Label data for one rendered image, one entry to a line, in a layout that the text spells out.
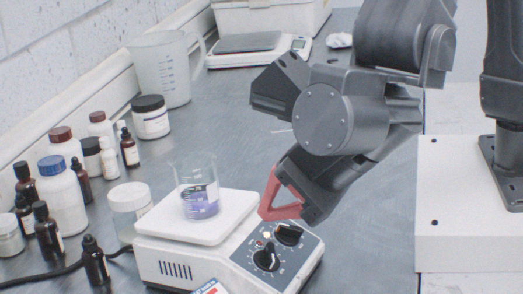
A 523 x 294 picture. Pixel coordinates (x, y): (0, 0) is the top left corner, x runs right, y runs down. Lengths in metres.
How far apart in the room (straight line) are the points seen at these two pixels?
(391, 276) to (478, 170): 0.21
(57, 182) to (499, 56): 0.62
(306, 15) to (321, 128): 1.33
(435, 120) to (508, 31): 0.49
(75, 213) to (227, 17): 1.03
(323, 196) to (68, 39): 0.85
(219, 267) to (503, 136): 0.39
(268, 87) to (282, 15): 1.25
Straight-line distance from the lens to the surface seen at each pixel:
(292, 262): 0.79
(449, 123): 1.24
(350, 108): 0.51
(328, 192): 0.63
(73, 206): 1.00
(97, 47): 1.48
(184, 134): 1.30
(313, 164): 0.61
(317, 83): 0.53
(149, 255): 0.82
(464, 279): 0.81
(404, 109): 0.59
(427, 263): 0.81
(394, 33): 0.57
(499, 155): 0.89
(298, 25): 1.86
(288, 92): 0.61
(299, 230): 0.81
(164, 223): 0.81
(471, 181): 0.90
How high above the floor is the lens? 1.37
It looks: 23 degrees down
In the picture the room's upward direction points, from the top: 7 degrees counter-clockwise
